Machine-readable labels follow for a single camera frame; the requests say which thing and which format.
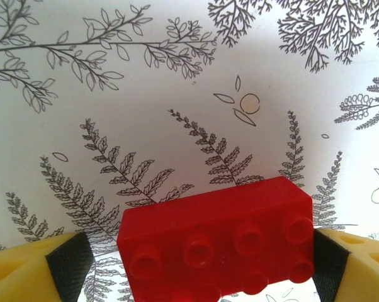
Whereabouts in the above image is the floral patterned table covering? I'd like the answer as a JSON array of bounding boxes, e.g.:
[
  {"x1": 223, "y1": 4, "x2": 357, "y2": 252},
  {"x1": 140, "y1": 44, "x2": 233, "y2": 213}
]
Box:
[{"x1": 0, "y1": 0, "x2": 379, "y2": 302}]

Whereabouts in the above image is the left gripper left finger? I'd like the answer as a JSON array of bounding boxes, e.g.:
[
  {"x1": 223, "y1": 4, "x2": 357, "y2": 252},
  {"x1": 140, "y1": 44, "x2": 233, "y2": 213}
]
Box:
[{"x1": 0, "y1": 232, "x2": 94, "y2": 302}]

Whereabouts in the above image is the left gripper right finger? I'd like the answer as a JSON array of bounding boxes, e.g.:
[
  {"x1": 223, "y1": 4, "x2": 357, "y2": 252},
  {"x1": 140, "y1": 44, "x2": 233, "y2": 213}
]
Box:
[{"x1": 311, "y1": 227, "x2": 379, "y2": 302}]

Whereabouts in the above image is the red lego brick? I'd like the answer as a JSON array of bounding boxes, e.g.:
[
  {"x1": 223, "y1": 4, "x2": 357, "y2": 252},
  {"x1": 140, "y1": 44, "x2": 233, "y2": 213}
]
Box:
[{"x1": 116, "y1": 176, "x2": 314, "y2": 302}]

